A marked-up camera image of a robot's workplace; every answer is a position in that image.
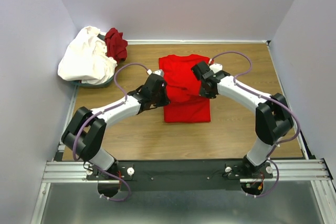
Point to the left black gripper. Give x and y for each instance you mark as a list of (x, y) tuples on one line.
[(165, 101)]

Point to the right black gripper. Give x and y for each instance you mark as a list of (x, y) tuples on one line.
[(202, 93)]

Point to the bright red t-shirt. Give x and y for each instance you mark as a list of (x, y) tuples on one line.
[(186, 104)]

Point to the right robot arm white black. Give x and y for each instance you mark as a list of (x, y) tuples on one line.
[(272, 117)]

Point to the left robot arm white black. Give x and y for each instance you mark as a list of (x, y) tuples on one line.
[(85, 132)]

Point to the grey laundry basket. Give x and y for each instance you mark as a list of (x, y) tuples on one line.
[(92, 86)]

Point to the dark red t-shirt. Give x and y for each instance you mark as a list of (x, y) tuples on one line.
[(116, 45)]

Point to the white t-shirt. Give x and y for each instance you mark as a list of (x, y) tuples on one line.
[(86, 59)]

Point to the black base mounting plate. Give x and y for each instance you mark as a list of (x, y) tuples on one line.
[(180, 174)]

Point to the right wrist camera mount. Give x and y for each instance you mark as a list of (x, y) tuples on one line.
[(215, 67)]

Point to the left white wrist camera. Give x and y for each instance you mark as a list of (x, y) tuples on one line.
[(159, 72)]

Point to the aluminium extrusion frame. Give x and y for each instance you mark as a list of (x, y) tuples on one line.
[(99, 188)]

